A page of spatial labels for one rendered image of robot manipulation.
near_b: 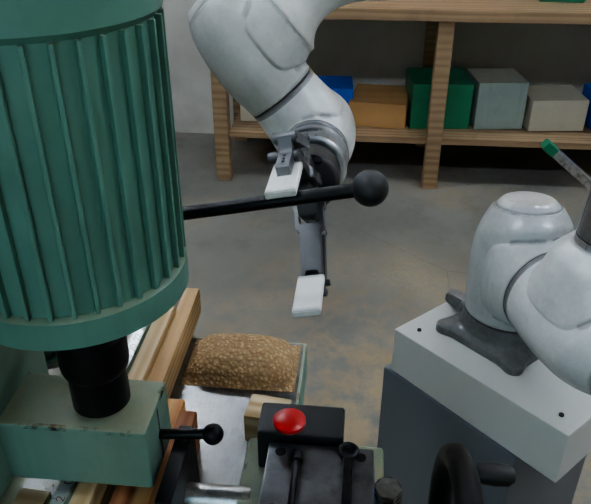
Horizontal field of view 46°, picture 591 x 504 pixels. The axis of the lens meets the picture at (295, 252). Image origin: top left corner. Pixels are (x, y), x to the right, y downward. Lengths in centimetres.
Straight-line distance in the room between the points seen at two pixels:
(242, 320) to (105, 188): 203
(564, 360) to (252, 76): 57
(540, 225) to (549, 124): 248
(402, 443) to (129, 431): 88
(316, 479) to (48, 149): 36
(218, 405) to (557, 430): 55
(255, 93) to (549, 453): 71
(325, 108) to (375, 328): 160
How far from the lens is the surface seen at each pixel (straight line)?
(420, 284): 270
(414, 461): 144
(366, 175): 64
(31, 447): 68
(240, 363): 85
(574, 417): 119
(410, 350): 129
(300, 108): 92
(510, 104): 355
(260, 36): 90
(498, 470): 81
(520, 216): 115
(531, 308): 108
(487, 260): 117
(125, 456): 65
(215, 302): 258
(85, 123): 45
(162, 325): 89
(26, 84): 43
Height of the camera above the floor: 147
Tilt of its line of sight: 31 degrees down
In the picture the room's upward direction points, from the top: straight up
